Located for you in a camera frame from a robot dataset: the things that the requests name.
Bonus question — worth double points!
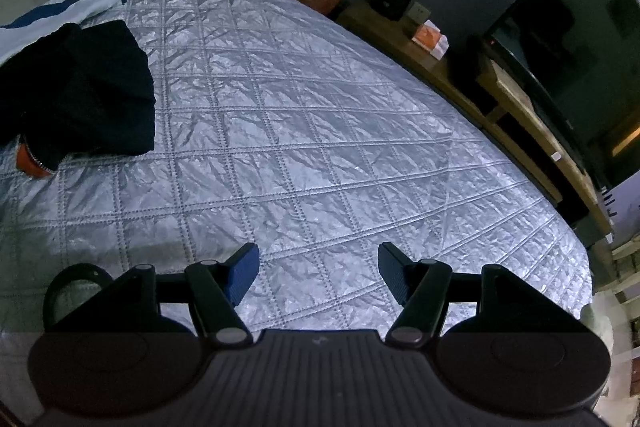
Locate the black jacket with orange lining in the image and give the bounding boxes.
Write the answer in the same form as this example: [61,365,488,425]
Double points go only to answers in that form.
[0,19,157,180]

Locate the silver quilted bedspread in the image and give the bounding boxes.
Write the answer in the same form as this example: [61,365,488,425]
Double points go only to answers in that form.
[0,0,597,350]

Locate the orange box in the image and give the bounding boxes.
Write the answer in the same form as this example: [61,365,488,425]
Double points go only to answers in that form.
[412,20,450,58]

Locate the black television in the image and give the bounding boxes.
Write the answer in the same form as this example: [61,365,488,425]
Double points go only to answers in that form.
[481,0,640,190]

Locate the blue and white garment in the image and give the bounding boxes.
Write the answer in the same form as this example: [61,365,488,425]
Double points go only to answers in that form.
[0,0,132,64]

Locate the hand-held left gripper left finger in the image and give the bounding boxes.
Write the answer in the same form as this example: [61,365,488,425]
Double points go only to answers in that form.
[45,242,261,351]

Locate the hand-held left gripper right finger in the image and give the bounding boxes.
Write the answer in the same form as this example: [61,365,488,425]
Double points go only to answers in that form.
[377,241,597,351]

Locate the wooden television stand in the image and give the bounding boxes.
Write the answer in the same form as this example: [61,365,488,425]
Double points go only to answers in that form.
[335,0,617,249]

